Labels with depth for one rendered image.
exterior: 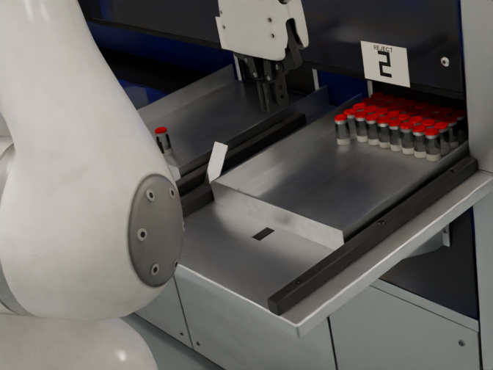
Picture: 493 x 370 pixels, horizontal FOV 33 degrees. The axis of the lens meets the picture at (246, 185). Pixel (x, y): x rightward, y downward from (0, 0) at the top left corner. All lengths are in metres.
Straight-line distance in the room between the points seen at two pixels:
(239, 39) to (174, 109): 0.64
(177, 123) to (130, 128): 1.02
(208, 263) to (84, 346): 0.52
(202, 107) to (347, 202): 0.49
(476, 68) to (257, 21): 0.35
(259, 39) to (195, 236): 0.35
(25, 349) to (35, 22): 0.23
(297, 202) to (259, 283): 0.19
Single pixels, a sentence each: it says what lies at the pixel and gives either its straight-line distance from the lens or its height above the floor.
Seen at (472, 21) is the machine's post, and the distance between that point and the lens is 1.15.
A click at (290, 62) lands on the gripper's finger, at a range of 0.96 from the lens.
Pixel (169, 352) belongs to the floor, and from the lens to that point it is 2.44.
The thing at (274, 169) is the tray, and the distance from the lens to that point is 1.31.
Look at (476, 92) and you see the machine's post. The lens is 1.19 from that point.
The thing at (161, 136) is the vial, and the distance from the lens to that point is 1.42.
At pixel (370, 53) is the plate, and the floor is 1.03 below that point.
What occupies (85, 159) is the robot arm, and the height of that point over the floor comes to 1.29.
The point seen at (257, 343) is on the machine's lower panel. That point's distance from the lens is 1.97.
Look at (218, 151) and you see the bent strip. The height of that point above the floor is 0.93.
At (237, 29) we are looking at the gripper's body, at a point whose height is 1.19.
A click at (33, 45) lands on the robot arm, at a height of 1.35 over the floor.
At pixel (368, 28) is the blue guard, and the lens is 1.27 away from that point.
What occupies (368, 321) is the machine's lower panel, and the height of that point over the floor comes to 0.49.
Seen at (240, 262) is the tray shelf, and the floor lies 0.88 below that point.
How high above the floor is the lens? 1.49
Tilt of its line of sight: 28 degrees down
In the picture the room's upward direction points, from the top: 12 degrees counter-clockwise
